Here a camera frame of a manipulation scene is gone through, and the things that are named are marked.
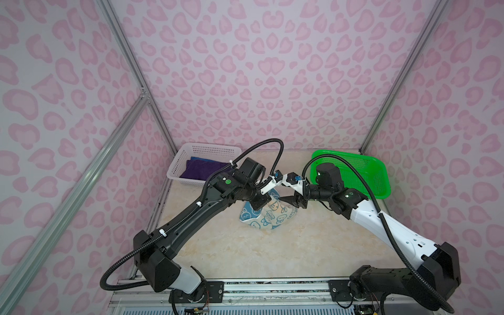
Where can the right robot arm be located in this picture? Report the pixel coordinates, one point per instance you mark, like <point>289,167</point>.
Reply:
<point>431,271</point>

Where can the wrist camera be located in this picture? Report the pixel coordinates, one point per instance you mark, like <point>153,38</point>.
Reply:
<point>295,182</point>
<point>272,181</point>

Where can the patterned towel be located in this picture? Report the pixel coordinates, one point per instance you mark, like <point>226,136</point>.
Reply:
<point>271,216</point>

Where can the left diagonal aluminium strut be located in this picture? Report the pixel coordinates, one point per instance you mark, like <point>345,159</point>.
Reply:
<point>24,273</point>

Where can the right corner aluminium post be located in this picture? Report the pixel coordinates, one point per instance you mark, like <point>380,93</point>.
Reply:
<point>430,26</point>

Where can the corner aluminium post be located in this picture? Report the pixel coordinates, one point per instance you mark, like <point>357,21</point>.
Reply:
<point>111,18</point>
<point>430,26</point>

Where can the green plastic basket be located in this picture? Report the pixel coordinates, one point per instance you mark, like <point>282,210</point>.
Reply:
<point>371,169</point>

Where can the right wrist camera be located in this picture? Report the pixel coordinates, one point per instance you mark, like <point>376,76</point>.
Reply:
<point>295,182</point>

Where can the white plastic basket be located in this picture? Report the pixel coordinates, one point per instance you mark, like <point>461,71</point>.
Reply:
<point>215,152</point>

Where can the left corner aluminium post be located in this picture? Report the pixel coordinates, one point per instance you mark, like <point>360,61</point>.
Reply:
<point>111,18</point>

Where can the blue towel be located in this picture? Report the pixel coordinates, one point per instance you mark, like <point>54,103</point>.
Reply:
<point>201,159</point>

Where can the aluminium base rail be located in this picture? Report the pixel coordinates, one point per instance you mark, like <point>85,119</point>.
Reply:
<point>265,296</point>

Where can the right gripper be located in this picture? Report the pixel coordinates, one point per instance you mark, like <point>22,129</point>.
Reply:
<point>291,199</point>

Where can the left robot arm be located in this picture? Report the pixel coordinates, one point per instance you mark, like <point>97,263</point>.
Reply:
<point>156,262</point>

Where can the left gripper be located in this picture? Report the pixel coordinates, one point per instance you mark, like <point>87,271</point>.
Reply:
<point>259,206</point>

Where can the purple towel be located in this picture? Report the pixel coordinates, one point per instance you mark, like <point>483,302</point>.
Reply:
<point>201,170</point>

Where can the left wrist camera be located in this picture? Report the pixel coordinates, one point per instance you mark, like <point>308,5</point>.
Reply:
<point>272,181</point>

